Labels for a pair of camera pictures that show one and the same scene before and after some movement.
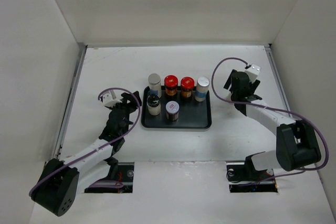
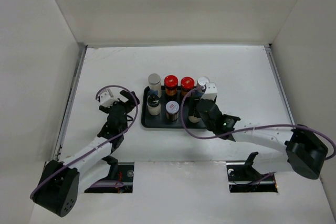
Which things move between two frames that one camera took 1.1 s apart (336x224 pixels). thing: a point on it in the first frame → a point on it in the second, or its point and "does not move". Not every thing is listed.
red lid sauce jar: x=187 y=84 does not move
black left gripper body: x=126 y=109 does not move
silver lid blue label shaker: x=155 y=84 does not move
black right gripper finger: x=228 y=83 → x=193 y=104
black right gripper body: x=233 y=95 → x=209 y=126
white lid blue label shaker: x=202 y=88 does not move
